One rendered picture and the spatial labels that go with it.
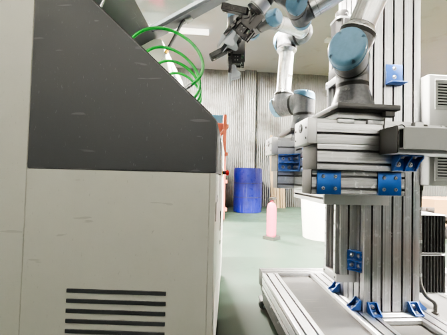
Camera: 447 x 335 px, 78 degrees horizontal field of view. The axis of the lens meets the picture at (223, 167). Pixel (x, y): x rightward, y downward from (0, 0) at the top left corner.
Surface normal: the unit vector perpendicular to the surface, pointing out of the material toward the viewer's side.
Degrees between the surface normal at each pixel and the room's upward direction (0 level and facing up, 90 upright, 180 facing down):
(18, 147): 90
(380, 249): 90
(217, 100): 90
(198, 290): 90
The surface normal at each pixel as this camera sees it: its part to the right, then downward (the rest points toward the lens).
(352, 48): -0.54, 0.08
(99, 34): -0.02, -0.03
